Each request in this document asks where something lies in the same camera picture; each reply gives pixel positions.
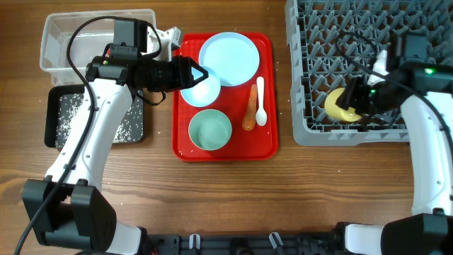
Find red serving tray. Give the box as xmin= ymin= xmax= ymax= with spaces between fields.
xmin=171 ymin=33 xmax=278 ymax=162

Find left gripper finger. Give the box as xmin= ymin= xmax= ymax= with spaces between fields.
xmin=184 ymin=57 xmax=208 ymax=75
xmin=191 ymin=72 xmax=209 ymax=87

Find black tray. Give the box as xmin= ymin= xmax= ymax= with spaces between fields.
xmin=44 ymin=83 xmax=146 ymax=149

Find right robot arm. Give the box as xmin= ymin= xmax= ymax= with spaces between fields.
xmin=325 ymin=33 xmax=452 ymax=254

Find white rice pile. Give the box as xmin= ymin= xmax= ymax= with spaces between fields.
xmin=55 ymin=93 xmax=144 ymax=149

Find green bowl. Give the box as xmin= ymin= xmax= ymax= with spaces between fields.
xmin=188 ymin=109 xmax=232 ymax=151

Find light blue plate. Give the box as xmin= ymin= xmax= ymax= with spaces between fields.
xmin=198 ymin=32 xmax=260 ymax=87

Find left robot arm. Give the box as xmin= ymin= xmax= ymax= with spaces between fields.
xmin=22 ymin=17 xmax=208 ymax=254

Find clear plastic bin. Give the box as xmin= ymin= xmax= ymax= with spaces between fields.
xmin=40 ymin=8 xmax=156 ymax=86

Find yellow cup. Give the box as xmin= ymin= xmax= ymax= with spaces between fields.
xmin=324 ymin=88 xmax=362 ymax=123

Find orange carrot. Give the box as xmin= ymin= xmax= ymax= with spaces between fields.
xmin=242 ymin=84 xmax=258 ymax=131

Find light blue bowl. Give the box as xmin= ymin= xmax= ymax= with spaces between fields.
xmin=180 ymin=65 xmax=221 ymax=108

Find grey dishwasher rack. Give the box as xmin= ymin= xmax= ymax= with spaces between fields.
xmin=285 ymin=0 xmax=452 ymax=146

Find white plastic spoon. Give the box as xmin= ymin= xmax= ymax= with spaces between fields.
xmin=256 ymin=76 xmax=268 ymax=126

